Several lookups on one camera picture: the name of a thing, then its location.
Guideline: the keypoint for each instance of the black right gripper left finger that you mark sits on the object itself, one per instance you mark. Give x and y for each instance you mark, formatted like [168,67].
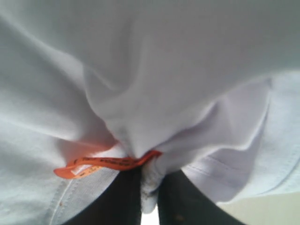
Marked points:
[120,204]

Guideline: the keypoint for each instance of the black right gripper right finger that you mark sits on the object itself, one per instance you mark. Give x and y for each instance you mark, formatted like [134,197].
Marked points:
[181,203]

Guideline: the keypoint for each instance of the white t-shirt red lettering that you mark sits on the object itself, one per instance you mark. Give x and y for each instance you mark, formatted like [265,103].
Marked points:
[91,88]

